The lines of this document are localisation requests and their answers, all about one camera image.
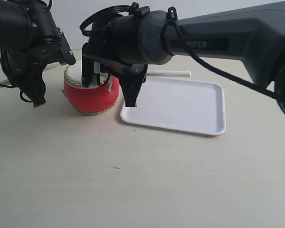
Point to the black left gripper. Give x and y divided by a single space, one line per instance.
24 68

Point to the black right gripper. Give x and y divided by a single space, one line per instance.
112 42

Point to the white wooden drumstick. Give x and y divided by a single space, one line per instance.
7 84
169 73

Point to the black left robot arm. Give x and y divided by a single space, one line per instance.
28 37

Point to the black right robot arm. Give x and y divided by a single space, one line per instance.
245 45

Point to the small red drum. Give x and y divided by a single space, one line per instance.
93 100

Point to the white plastic tray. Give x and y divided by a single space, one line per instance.
179 105

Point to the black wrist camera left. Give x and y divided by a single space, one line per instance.
65 53

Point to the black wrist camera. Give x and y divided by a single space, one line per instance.
65 53
87 68

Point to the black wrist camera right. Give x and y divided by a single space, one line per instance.
87 68

